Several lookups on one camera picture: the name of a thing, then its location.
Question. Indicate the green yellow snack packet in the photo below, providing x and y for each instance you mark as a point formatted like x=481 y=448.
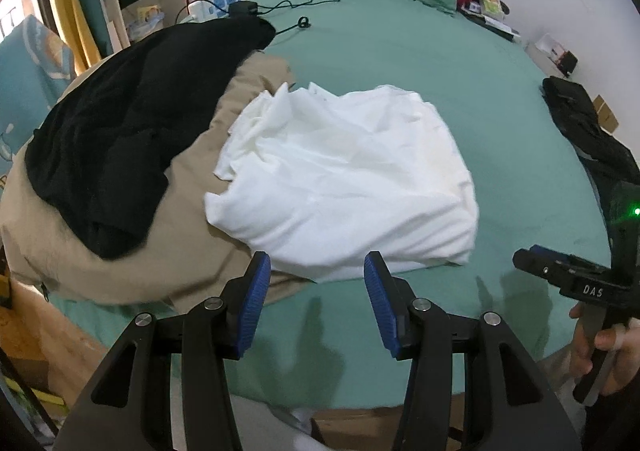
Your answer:
x=490 y=1

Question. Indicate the white hooded jacket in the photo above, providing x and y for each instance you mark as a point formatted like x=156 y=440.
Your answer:
x=350 y=181

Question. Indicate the teal printed cloth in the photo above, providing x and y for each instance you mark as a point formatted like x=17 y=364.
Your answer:
x=30 y=66

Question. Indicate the tan pants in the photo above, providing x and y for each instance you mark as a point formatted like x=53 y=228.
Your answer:
x=190 y=251

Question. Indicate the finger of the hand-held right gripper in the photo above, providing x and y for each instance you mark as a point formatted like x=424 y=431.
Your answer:
x=555 y=253
x=537 y=267

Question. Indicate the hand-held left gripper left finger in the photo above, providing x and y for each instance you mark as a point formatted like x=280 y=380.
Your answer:
x=255 y=301

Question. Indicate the glass balcony door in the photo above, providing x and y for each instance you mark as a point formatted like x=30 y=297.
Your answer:
x=15 y=6

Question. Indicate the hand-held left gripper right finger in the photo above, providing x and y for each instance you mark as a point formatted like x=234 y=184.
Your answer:
x=380 y=301

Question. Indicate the white open box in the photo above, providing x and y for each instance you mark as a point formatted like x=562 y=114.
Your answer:
x=547 y=46

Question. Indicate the cardboard box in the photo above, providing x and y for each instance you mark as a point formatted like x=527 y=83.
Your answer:
x=610 y=121
x=600 y=103

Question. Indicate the black jacket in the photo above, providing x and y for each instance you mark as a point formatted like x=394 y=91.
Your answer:
x=575 y=116

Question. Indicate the black garment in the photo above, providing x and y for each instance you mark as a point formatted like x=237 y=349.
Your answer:
x=125 y=121

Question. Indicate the small black box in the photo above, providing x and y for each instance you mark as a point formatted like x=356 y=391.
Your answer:
x=567 y=63

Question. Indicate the teal yellow curtain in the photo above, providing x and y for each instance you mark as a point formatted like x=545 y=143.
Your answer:
x=85 y=6

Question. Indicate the person's right hand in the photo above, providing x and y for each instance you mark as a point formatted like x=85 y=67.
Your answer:
x=612 y=338

